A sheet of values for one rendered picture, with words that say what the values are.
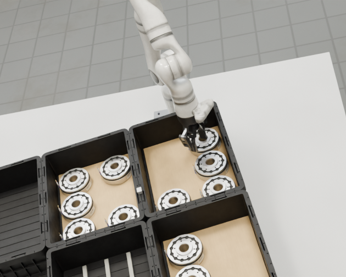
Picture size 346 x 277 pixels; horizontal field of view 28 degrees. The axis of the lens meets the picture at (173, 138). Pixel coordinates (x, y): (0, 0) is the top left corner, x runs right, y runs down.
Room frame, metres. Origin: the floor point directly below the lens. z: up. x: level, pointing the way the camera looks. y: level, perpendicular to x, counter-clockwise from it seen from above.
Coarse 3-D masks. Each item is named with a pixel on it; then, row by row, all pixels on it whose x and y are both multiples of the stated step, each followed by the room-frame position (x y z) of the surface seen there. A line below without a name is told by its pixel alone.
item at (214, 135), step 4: (208, 128) 1.63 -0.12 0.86; (196, 132) 1.63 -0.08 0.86; (208, 132) 1.61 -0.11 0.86; (212, 132) 1.60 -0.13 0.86; (216, 132) 1.59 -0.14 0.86; (212, 136) 1.58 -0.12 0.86; (216, 136) 1.58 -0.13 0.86; (212, 140) 1.57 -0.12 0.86; (216, 140) 1.56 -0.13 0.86; (196, 144) 1.58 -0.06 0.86; (204, 144) 1.56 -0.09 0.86; (208, 144) 1.56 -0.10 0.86; (212, 144) 1.55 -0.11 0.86; (216, 144) 1.55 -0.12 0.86; (200, 148) 1.55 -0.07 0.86; (204, 148) 1.54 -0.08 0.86; (208, 148) 1.54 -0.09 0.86
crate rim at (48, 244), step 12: (120, 132) 1.68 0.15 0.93; (72, 144) 1.70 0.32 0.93; (84, 144) 1.69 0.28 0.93; (132, 156) 1.55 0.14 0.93; (132, 168) 1.52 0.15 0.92; (48, 204) 1.48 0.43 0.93; (48, 216) 1.43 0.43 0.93; (144, 216) 1.31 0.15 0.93; (48, 228) 1.38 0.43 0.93; (108, 228) 1.31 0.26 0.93; (48, 240) 1.34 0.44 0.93; (72, 240) 1.31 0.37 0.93
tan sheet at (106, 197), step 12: (84, 168) 1.68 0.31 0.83; (96, 168) 1.66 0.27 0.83; (96, 180) 1.61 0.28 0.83; (132, 180) 1.55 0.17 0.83; (60, 192) 1.61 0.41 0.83; (96, 192) 1.55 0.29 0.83; (108, 192) 1.54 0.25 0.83; (120, 192) 1.52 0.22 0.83; (132, 192) 1.50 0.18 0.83; (96, 204) 1.50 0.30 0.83; (108, 204) 1.49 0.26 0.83; (120, 204) 1.47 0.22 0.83; (132, 204) 1.45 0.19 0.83; (96, 216) 1.46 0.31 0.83; (108, 216) 1.44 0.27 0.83
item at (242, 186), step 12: (216, 108) 1.63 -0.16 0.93; (156, 120) 1.67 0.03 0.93; (132, 132) 1.66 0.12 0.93; (132, 144) 1.60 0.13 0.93; (228, 144) 1.46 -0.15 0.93; (240, 180) 1.31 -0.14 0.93; (144, 192) 1.39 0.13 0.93; (228, 192) 1.28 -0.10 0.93; (144, 204) 1.34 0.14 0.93; (180, 204) 1.30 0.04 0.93
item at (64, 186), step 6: (78, 168) 1.66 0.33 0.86; (66, 174) 1.65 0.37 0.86; (84, 174) 1.62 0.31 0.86; (60, 180) 1.63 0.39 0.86; (84, 180) 1.60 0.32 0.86; (60, 186) 1.60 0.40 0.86; (66, 186) 1.59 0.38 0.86; (72, 186) 1.58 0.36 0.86; (78, 186) 1.58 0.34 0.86; (84, 186) 1.57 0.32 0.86
